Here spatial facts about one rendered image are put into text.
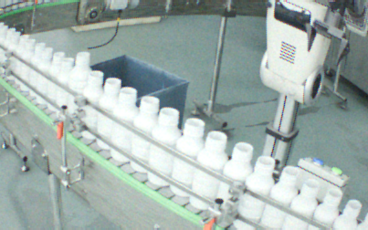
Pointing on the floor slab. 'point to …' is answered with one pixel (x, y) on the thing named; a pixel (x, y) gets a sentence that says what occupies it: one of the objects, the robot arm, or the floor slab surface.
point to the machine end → (365, 57)
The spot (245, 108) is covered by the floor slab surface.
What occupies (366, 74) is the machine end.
